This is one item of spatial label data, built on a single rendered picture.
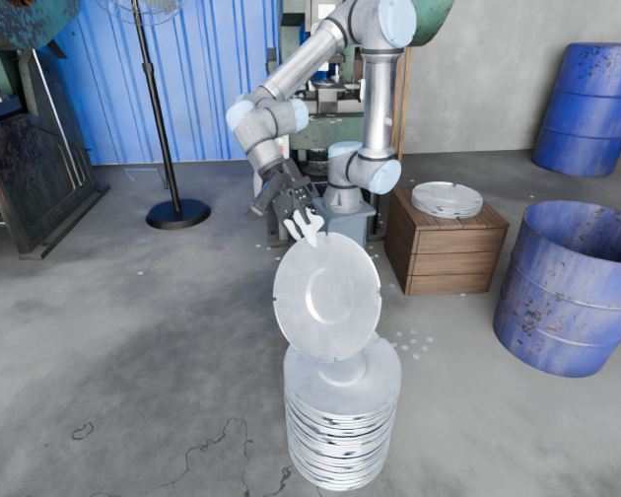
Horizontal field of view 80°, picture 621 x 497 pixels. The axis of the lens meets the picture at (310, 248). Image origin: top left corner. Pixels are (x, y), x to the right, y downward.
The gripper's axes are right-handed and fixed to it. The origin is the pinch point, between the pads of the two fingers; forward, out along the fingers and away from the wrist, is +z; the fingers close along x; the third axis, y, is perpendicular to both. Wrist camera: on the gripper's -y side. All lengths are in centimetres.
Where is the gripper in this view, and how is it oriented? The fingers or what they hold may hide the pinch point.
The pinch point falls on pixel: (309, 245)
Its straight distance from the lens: 82.4
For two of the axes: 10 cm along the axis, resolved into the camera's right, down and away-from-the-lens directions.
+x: -5.1, 3.4, 7.9
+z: 5.1, 8.6, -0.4
